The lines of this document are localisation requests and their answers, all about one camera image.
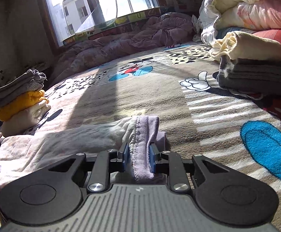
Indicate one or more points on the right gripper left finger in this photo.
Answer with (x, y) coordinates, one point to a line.
(107, 162)

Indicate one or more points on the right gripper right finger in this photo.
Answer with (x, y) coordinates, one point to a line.
(173, 166)

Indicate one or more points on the white floral purple-cuffed garment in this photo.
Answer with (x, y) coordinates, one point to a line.
(23, 154)

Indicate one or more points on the folded yellow garment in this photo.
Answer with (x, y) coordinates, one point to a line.
(21, 103)

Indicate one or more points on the folded cream garment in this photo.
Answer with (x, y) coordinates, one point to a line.
(25, 119)

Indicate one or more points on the folded grey garment on stack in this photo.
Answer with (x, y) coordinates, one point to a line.
(32, 80)

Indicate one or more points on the Mickey Mouse plush blanket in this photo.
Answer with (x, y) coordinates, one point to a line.
(179, 86)

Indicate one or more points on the purple quilted comforter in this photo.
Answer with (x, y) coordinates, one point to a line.
(164, 31)

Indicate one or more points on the folded cream towel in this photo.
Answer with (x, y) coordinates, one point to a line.
(242, 45)

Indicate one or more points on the folded dark grey garment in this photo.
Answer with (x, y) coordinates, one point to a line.
(259, 76)

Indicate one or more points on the window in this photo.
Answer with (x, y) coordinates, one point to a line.
(63, 18)

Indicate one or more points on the pink white bedding pile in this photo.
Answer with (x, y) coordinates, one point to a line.
(256, 15)

